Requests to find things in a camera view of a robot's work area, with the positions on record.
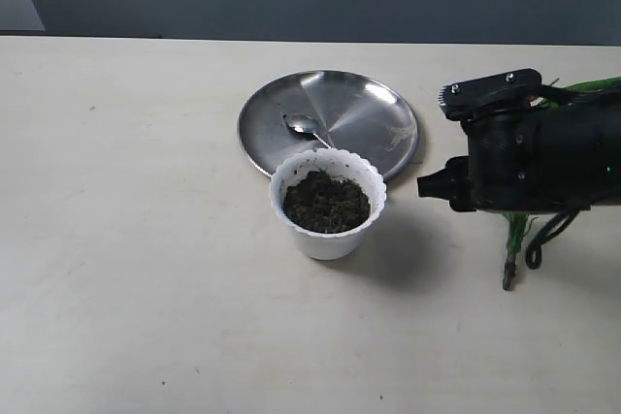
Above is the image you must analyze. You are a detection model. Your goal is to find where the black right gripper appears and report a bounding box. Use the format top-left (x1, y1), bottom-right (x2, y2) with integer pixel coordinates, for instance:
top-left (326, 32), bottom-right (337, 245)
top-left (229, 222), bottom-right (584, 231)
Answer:
top-left (417, 111), bottom-right (548, 212)

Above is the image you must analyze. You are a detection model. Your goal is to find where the artificial red anthurium plant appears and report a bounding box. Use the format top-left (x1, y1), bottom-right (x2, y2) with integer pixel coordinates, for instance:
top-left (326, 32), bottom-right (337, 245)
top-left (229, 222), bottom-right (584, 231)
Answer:
top-left (502, 77), bottom-right (620, 291)

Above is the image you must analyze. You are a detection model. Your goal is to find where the steel spoon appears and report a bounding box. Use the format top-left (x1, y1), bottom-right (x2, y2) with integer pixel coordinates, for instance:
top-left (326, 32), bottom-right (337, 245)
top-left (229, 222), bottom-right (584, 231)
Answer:
top-left (283, 114), bottom-right (333, 148)

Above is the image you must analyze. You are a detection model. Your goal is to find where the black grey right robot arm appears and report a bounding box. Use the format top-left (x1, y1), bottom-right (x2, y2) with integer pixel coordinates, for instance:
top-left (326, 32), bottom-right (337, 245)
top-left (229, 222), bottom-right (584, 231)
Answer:
top-left (417, 103), bottom-right (620, 213)

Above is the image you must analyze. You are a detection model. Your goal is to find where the white scalloped flower pot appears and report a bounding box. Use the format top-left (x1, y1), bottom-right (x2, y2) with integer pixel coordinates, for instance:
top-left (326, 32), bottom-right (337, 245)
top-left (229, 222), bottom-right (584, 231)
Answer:
top-left (269, 148), bottom-right (387, 261)

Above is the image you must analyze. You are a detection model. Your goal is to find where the round steel plate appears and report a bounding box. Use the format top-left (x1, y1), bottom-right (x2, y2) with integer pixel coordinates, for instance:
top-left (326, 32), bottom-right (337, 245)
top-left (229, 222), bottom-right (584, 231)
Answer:
top-left (238, 70), bottom-right (420, 180)

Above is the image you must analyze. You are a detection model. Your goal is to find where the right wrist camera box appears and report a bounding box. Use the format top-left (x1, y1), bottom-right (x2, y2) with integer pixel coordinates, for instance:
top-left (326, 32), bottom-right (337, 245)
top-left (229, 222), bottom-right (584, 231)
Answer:
top-left (438, 68), bottom-right (542, 121)

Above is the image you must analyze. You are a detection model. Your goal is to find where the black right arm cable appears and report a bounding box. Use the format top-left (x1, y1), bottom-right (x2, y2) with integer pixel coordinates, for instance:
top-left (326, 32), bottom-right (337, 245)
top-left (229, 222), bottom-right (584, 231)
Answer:
top-left (525, 209), bottom-right (583, 271)

